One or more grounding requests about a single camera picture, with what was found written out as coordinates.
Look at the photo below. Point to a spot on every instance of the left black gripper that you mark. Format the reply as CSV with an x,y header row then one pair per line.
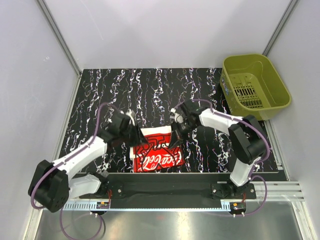
x,y
139,137

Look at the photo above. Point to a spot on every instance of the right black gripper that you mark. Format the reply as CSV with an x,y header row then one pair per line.
x,y
177,136

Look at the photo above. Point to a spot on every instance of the white t shirt red print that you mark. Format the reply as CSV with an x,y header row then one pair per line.
x,y
156,154

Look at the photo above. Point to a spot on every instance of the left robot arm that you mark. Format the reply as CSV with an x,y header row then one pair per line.
x,y
53,183

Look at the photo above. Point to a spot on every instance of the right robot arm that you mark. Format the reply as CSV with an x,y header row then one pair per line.
x,y
248,140

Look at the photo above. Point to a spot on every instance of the black patterned table mat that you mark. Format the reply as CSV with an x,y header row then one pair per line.
x,y
151,93

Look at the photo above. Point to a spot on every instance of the olive green plastic basket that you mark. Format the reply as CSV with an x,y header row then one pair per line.
x,y
252,86

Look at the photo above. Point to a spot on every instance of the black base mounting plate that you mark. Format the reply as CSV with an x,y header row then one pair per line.
x,y
212,185

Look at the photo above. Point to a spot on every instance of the slotted grey cable duct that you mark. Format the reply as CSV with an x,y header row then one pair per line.
x,y
142,206

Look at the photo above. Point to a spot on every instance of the aluminium rail profile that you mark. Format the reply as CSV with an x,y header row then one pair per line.
x,y
279,191

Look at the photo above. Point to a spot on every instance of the left aluminium frame post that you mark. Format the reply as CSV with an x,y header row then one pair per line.
x,y
58,35

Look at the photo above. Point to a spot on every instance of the aluminium frame post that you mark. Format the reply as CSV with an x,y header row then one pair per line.
x,y
280,26
58,35

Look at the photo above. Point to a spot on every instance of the right aluminium frame post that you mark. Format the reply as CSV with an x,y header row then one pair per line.
x,y
280,26

